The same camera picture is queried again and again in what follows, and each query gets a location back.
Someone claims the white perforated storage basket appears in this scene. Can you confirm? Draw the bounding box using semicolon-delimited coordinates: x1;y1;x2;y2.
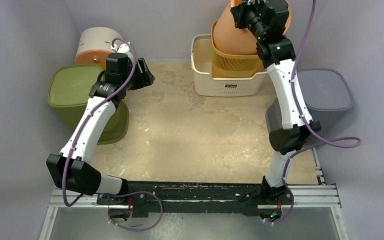
190;34;270;97

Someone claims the olive green mesh bin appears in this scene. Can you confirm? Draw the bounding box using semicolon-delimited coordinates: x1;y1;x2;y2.
47;64;129;145

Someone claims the small round drawer cabinet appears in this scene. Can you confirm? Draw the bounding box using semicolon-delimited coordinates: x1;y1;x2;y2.
74;27;121;70

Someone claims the yellow mesh bin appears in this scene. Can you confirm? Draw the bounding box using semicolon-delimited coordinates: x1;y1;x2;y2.
210;21;266;78

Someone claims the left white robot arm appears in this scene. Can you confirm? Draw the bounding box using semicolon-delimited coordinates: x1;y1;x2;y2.
46;53;155;205

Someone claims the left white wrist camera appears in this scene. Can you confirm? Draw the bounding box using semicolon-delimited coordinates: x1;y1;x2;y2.
111;43;134;61

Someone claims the aluminium rail frame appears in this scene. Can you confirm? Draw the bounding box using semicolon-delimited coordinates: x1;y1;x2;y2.
40;148;349;240

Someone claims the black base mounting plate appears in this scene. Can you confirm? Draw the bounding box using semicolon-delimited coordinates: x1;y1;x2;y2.
97;180;293;218

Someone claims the orange bin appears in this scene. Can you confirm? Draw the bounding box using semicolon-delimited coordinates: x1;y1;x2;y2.
211;0;293;56

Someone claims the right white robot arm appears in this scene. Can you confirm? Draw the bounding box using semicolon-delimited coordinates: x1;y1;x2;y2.
230;0;321;204

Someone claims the grey mesh waste bin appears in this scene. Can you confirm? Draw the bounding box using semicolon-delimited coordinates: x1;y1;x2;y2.
265;68;354;148

